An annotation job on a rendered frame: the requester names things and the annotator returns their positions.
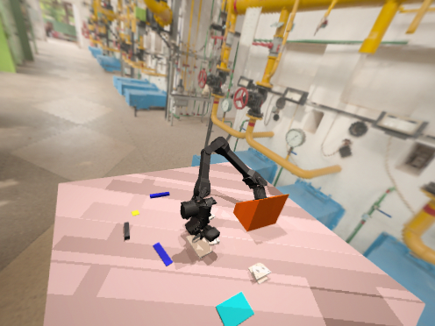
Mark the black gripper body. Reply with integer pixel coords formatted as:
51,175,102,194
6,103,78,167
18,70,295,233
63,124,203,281
197,213,220,242

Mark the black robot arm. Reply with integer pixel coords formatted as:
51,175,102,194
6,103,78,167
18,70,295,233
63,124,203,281
180,137,269,236

